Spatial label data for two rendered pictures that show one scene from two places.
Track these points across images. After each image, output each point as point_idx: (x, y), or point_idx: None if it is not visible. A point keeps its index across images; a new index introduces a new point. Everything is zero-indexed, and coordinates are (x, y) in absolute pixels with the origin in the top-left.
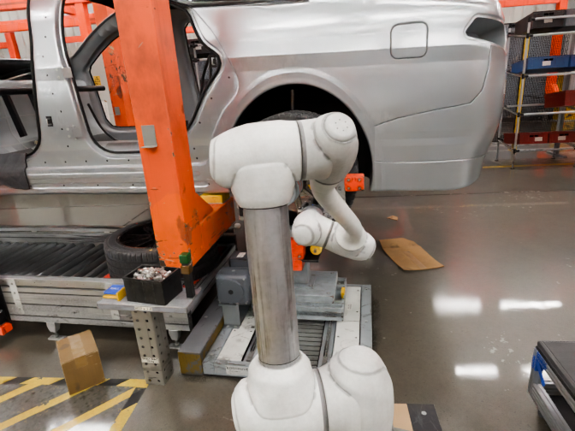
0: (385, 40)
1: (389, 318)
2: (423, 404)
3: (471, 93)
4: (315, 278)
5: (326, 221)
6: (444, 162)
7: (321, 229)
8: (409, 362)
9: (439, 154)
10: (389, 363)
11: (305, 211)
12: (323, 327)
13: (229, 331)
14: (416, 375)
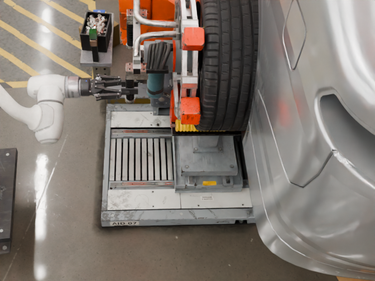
0: (287, 6)
1: (212, 243)
2: (10, 231)
3: (293, 175)
4: (213, 151)
5: (44, 95)
6: (261, 200)
7: (37, 95)
8: (142, 258)
9: (263, 187)
10: (138, 241)
11: (54, 76)
12: (171, 179)
13: (148, 110)
14: (123, 263)
